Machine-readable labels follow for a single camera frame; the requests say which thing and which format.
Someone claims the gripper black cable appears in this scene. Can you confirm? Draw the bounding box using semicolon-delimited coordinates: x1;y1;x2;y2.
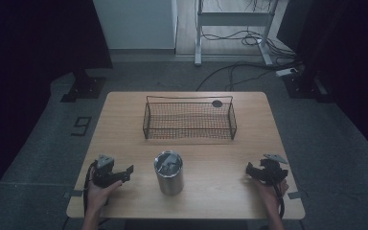
272;181;287;220
82;160;98;219

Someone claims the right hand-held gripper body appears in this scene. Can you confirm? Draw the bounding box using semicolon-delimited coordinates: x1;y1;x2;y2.
258;153;289;187

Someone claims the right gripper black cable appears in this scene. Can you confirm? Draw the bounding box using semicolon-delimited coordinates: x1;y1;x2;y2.
272;181;287;220

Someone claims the white power strip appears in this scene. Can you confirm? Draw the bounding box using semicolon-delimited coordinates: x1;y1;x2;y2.
274;67;299;78

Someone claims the dark curtain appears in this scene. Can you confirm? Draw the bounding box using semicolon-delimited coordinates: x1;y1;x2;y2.
0;0;114;212
276;0;368;161

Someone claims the grey tape piece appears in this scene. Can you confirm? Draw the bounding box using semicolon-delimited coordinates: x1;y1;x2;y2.
63;189;84;199
287;190;309;200

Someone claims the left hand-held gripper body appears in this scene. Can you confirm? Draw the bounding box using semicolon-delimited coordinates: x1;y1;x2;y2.
90;154;125;189

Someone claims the steel tumbler with lid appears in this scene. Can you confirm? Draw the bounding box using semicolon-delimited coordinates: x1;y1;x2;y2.
153;149;185;196

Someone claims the person's right hand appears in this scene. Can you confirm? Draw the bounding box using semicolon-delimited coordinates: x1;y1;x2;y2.
256;177;290;209

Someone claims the long black floor cable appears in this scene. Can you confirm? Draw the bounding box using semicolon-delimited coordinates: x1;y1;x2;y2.
195;59;304;93

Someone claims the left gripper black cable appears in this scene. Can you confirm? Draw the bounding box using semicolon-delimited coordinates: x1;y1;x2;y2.
82;160;98;219

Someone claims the dark wire mesh basket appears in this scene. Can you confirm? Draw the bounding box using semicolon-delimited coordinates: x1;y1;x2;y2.
142;94;239;141

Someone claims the white desk frame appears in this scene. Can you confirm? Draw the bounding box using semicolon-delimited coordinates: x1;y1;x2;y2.
194;0;282;67

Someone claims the black stand base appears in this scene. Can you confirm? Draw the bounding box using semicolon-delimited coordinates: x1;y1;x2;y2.
282;71;335;104
59;68;107;104

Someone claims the person's left hand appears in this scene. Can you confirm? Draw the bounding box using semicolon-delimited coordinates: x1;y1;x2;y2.
86;179;124;215

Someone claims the tangle of black floor cables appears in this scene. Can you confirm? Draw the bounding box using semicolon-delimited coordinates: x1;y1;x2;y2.
200;29;298;60

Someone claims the white partition panel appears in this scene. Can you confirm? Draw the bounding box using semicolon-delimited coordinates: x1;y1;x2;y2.
92;0;179;51

